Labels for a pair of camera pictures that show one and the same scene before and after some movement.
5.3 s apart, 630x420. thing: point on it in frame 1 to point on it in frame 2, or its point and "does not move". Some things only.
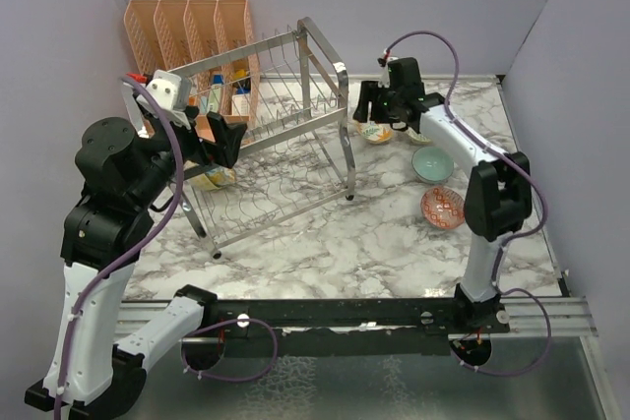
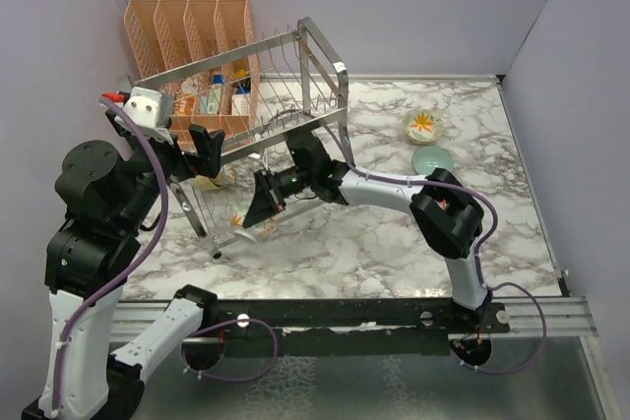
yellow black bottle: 240,73 does not move
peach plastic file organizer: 210,39 does not move
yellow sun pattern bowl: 215,179 does not move
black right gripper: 370,91 to 265,205
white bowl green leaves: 375,133 to 260,232
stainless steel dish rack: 291,94 does not move
